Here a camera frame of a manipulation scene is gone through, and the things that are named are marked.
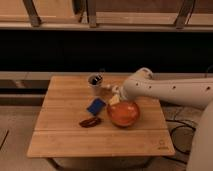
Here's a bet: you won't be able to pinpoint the small pale yellow bottle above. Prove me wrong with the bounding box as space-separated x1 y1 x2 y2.
109 95 120 105

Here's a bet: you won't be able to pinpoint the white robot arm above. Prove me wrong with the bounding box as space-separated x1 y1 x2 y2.
112 67 213 171

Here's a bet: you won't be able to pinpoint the orange ceramic bowl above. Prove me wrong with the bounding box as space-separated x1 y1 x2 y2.
106 101 140 127

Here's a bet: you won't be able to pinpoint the blue sponge block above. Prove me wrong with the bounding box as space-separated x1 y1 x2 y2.
87 98 106 116

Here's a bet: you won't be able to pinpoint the dark red chip bag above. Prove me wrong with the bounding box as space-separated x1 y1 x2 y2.
79 117 101 128

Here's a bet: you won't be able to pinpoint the wooden table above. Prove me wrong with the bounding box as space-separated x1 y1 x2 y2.
27 75 175 158

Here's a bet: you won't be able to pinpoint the black floor cables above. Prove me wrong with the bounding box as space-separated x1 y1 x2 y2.
165 118 198 157

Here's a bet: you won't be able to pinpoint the metal shelf frame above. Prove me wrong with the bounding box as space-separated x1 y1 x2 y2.
0 0 213 32

